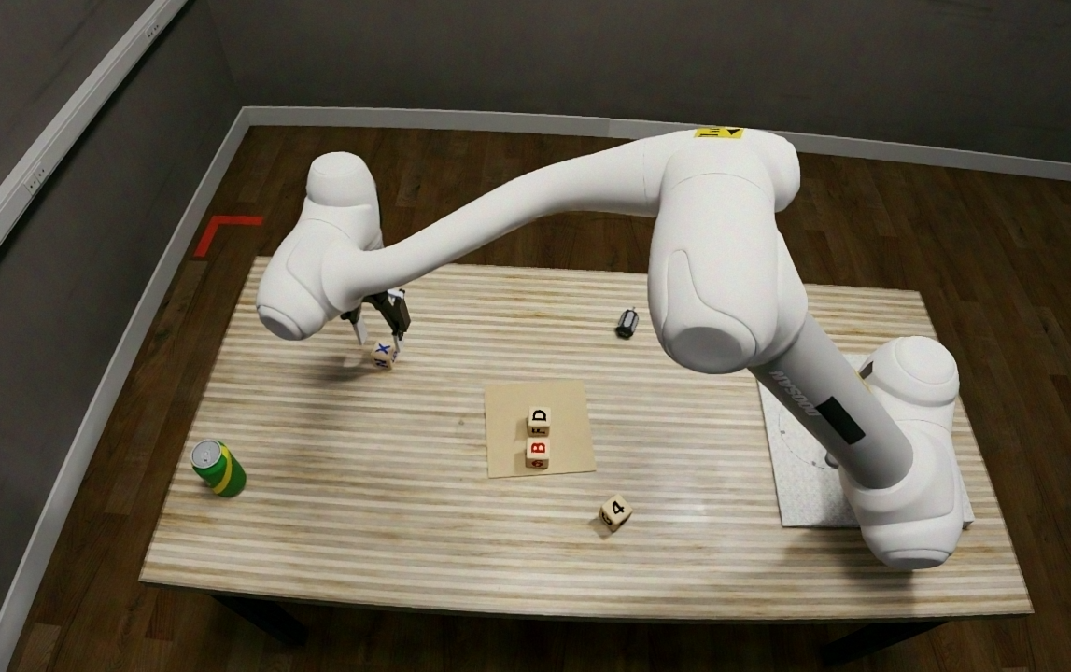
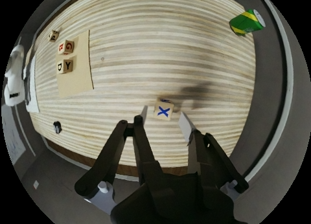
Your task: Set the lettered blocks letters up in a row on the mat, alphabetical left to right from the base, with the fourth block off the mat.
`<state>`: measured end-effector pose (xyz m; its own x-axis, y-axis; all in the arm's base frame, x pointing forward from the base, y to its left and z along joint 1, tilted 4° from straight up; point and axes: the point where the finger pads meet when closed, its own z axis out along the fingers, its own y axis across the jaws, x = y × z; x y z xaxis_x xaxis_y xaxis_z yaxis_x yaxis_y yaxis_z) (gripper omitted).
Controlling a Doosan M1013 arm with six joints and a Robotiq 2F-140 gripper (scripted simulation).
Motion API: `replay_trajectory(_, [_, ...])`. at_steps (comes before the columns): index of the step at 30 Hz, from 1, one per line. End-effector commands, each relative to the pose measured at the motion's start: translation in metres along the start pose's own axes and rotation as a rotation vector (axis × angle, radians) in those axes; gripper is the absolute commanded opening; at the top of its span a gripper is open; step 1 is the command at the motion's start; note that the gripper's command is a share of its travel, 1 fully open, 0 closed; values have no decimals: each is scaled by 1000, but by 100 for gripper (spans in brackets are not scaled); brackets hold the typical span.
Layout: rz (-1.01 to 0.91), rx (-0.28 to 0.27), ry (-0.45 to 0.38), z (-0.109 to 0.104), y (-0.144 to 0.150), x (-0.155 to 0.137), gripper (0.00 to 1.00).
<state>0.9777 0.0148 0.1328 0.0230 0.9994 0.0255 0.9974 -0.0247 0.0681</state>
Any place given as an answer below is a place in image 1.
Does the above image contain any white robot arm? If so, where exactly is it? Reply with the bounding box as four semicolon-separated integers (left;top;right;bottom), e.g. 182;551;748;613
256;128;964;569

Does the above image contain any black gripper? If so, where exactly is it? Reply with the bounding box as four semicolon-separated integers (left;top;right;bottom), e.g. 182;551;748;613
340;288;411;353

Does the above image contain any green drink can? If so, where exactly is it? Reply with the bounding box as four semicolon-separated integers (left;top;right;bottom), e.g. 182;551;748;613
190;440;247;497

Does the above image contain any tan square mat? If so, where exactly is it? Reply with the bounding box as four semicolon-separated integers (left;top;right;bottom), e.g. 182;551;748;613
484;380;597;479

